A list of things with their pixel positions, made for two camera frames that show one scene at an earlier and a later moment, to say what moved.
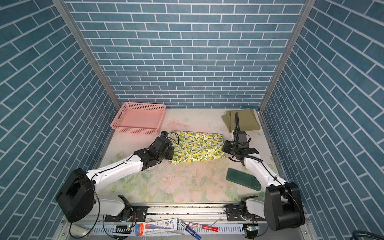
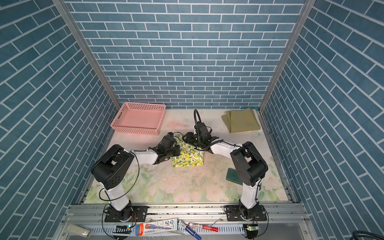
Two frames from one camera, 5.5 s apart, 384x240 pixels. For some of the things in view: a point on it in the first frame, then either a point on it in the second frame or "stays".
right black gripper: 226,144 to 189,138
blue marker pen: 196,236 stays
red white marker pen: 206,227 stays
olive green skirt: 248,119 stays
